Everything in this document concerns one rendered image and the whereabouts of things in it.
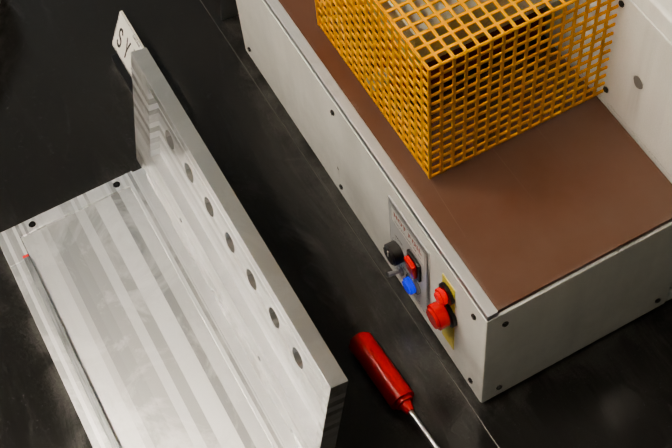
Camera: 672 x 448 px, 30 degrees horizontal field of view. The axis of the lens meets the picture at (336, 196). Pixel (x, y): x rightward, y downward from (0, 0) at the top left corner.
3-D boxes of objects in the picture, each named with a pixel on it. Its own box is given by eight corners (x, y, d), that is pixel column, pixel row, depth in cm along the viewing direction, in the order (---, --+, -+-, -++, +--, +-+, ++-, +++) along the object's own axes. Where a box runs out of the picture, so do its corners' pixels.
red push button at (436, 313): (422, 314, 125) (422, 297, 122) (439, 305, 126) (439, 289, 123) (440, 340, 123) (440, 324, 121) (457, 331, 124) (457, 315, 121)
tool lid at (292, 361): (130, 51, 131) (146, 46, 131) (136, 166, 145) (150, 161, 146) (330, 388, 108) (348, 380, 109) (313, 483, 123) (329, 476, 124)
